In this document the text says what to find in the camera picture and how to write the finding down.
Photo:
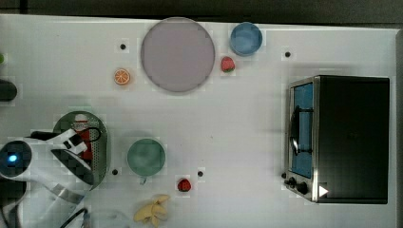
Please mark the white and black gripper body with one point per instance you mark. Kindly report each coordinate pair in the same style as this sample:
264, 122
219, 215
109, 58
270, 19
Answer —
68, 139

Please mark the red ketchup bottle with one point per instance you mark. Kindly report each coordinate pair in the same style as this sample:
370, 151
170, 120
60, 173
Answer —
81, 125

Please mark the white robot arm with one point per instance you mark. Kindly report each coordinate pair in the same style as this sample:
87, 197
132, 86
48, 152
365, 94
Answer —
58, 178

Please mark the green metal strainer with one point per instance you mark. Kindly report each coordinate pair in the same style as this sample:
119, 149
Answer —
98, 139

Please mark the green metal cup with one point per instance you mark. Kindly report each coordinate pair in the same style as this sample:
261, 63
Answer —
146, 158

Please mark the black cylinder upper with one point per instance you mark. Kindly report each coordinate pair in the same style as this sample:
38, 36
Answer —
8, 91

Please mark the orange slice toy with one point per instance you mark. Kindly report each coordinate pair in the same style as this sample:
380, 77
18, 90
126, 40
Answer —
122, 77

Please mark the green marker cap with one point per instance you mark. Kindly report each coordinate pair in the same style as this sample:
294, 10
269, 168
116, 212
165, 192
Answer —
2, 58

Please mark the small red toy fruit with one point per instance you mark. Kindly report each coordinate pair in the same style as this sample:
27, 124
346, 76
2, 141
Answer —
184, 185

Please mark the grey round plate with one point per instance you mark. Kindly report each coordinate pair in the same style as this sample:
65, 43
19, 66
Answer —
178, 54

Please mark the red toy strawberry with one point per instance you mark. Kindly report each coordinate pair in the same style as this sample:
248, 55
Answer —
227, 64

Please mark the blue bowl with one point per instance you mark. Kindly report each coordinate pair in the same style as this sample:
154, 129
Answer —
245, 39

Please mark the black toaster oven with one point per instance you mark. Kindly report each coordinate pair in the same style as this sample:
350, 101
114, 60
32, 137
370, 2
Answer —
338, 139

